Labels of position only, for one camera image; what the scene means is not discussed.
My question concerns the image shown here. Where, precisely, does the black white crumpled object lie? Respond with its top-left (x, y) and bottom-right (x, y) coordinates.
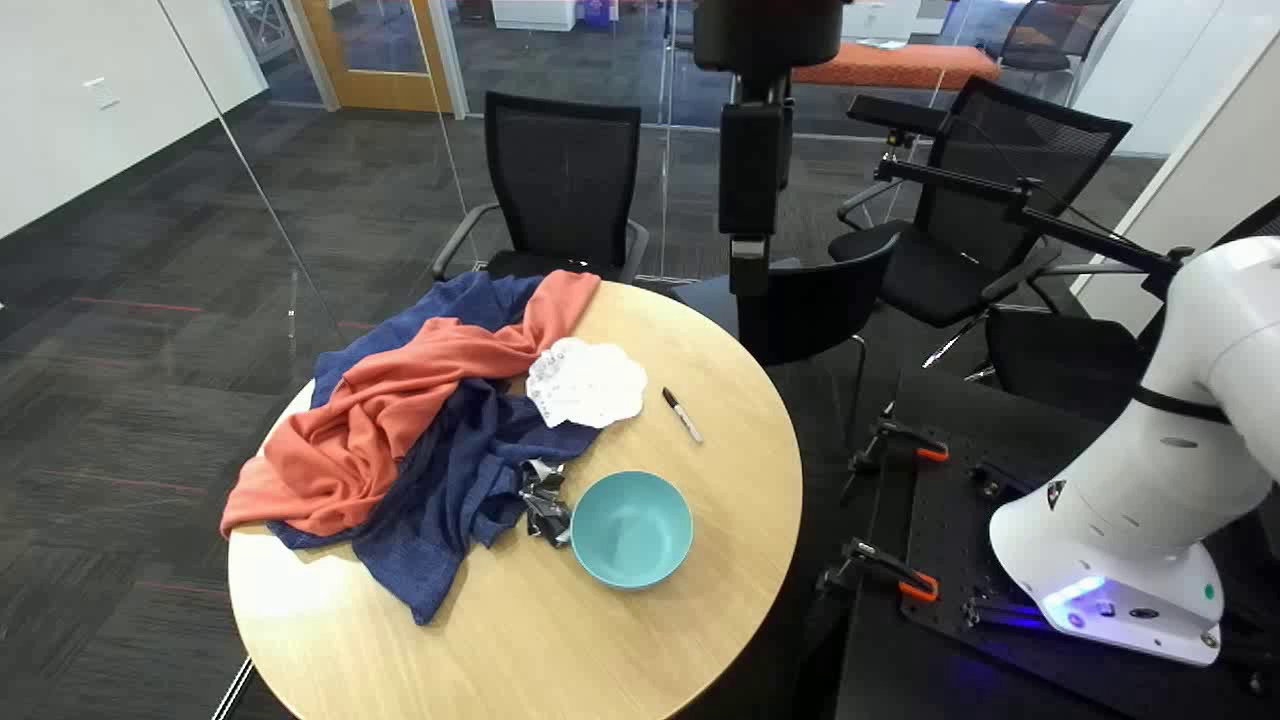
top-left (517, 454), bottom-right (580, 550)

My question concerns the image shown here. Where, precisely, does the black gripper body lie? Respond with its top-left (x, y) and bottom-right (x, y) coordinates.
top-left (717, 73), bottom-right (797, 249)

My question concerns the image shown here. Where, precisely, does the teal plastic bowl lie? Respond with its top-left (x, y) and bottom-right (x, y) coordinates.
top-left (569, 466), bottom-right (702, 594)

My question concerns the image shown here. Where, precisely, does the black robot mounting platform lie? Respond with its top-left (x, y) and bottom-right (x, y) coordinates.
top-left (834, 362), bottom-right (1280, 720)

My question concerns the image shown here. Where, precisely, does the navy blue towel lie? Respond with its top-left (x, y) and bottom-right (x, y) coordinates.
top-left (274, 273), bottom-right (606, 629)

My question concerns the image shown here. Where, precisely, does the black metal boom rod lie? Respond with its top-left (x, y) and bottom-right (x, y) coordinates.
top-left (877, 156), bottom-right (1186, 297)

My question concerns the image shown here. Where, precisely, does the black chair seat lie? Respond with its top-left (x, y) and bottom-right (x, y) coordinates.
top-left (981, 302), bottom-right (1152, 421)

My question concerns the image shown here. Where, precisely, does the black mesh office chair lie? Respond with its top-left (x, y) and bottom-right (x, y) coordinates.
top-left (834, 77), bottom-right (1135, 330)
top-left (431, 86), bottom-right (652, 286)

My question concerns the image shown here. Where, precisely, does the orange handled black clamp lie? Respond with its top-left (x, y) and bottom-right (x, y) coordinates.
top-left (817, 537), bottom-right (943, 611)
top-left (848, 414), bottom-right (956, 479)

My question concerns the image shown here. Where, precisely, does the white cloth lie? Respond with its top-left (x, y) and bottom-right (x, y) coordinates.
top-left (526, 337), bottom-right (652, 431)

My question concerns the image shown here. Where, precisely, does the wooden framed door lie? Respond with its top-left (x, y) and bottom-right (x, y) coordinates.
top-left (296, 0), bottom-right (461, 119)

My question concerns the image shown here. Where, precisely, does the grey metal table leg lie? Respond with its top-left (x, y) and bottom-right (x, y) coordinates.
top-left (208, 655), bottom-right (260, 720)

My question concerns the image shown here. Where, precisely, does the black marker pen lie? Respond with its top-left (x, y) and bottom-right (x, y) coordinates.
top-left (659, 382), bottom-right (710, 446)

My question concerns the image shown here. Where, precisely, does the orange towel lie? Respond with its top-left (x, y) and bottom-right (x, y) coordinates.
top-left (216, 266), bottom-right (606, 539)

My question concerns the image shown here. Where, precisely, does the low black chair back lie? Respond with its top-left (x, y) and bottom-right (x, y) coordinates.
top-left (766, 227), bottom-right (905, 371)

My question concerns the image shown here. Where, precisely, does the orange upholstered bench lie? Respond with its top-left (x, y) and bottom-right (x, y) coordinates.
top-left (797, 41), bottom-right (1005, 97)

